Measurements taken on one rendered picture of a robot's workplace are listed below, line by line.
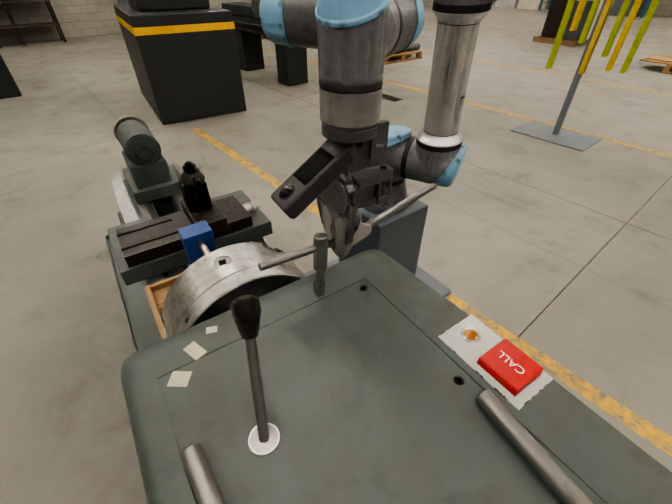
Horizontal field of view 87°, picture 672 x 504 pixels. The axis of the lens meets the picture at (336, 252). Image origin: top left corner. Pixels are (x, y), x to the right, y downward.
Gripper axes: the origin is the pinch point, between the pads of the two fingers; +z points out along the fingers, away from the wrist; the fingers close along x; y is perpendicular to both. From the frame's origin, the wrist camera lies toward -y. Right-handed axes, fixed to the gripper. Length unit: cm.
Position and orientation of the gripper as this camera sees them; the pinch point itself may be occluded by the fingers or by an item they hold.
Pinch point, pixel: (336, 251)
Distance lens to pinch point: 55.9
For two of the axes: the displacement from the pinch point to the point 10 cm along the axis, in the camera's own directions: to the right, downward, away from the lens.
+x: -5.6, -5.2, 6.5
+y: 8.3, -3.5, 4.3
